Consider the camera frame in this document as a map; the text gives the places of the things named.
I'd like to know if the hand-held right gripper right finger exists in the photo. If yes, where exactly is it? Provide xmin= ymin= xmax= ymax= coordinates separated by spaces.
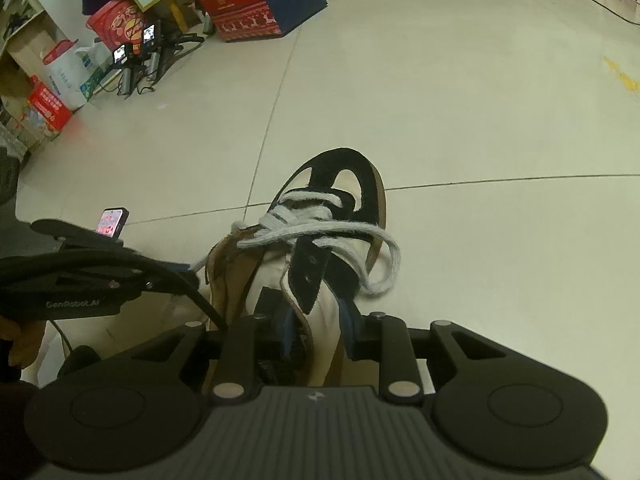
xmin=340 ymin=299 xmax=503 ymax=403

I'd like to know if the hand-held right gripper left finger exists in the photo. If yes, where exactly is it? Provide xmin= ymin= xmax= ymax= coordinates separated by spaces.
xmin=130 ymin=287 xmax=301 ymax=405

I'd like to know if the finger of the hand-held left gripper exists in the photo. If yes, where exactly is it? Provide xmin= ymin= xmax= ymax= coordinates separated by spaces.
xmin=112 ymin=267 xmax=198 ymax=293
xmin=30 ymin=217 xmax=126 ymax=253

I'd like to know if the grey shoelace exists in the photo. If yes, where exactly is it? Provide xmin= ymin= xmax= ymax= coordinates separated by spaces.
xmin=190 ymin=187 xmax=402 ymax=296

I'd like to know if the black and beige shoe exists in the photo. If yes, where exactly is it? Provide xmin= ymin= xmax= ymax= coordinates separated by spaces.
xmin=205 ymin=147 xmax=388 ymax=386

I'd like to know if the person's left hand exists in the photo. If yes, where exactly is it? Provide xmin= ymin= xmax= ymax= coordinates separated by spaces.
xmin=0 ymin=317 xmax=46 ymax=368

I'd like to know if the black smartphone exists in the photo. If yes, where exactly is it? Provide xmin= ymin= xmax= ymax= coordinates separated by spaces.
xmin=95 ymin=207 xmax=131 ymax=239

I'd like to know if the black printed cloth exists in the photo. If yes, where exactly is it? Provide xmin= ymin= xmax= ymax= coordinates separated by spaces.
xmin=57 ymin=344 xmax=103 ymax=378

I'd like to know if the small red carton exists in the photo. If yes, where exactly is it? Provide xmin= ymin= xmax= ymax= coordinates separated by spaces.
xmin=26 ymin=82 xmax=75 ymax=136

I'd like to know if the white plastic bag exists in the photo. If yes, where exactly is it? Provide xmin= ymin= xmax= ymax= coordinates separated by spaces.
xmin=42 ymin=40 xmax=108 ymax=111

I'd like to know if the brown cardboard box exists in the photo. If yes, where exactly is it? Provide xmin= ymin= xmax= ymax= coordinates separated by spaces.
xmin=7 ymin=12 xmax=67 ymax=81

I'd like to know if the red snack box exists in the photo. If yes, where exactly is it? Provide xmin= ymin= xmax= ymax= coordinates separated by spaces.
xmin=86 ymin=0 xmax=151 ymax=51

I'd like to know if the red and blue gift box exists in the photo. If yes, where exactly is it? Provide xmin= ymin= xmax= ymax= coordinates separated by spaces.
xmin=177 ymin=0 xmax=328 ymax=43

